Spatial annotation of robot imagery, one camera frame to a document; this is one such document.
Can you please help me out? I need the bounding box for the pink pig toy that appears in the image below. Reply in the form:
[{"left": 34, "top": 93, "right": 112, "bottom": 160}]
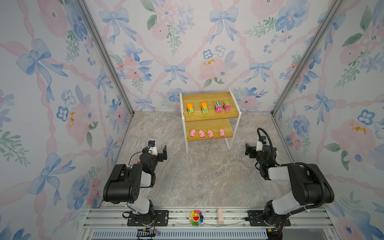
[
  {"left": 190, "top": 129, "right": 196, "bottom": 138},
  {"left": 199, "top": 130, "right": 206, "bottom": 138},
  {"left": 219, "top": 129, "right": 226, "bottom": 137},
  {"left": 207, "top": 130, "right": 214, "bottom": 138}
]

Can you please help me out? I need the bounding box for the pink truck green top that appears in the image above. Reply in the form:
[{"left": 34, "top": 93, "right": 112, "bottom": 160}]
[{"left": 223, "top": 101, "right": 232, "bottom": 112}]

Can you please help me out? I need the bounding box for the green truck orange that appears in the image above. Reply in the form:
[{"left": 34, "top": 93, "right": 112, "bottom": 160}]
[
  {"left": 201, "top": 102, "right": 209, "bottom": 114},
  {"left": 187, "top": 103, "right": 195, "bottom": 115}
]

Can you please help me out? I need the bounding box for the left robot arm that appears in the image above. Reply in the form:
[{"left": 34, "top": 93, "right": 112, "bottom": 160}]
[{"left": 103, "top": 141, "right": 168, "bottom": 217}]

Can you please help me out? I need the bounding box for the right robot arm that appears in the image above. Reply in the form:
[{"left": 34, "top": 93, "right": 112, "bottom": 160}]
[{"left": 245, "top": 142, "right": 335, "bottom": 226}]

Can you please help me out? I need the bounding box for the colourful smiling flower plush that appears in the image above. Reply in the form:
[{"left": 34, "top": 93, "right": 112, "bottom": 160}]
[{"left": 189, "top": 210, "right": 204, "bottom": 227}]

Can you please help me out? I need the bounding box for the pink eraser block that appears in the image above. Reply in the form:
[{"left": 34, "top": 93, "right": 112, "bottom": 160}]
[{"left": 217, "top": 208, "right": 224, "bottom": 225}]

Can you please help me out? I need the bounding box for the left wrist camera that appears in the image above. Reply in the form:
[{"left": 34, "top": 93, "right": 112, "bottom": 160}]
[{"left": 148, "top": 140, "right": 158, "bottom": 156}]

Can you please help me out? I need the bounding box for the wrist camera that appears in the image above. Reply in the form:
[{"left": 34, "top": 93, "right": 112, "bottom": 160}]
[
  {"left": 148, "top": 140, "right": 158, "bottom": 156},
  {"left": 256, "top": 136, "right": 267, "bottom": 152}
]

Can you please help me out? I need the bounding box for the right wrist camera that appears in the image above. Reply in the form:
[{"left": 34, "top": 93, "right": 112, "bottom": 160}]
[{"left": 256, "top": 136, "right": 267, "bottom": 152}]

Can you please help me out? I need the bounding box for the wooden two-tier shelf white frame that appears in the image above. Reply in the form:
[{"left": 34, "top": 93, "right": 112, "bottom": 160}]
[{"left": 179, "top": 90, "right": 242, "bottom": 154}]

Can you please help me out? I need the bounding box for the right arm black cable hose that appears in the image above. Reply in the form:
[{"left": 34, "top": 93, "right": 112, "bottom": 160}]
[{"left": 256, "top": 127, "right": 328, "bottom": 208}]

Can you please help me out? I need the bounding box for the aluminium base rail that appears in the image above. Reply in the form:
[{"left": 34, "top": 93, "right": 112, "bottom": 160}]
[{"left": 78, "top": 206, "right": 340, "bottom": 240}]

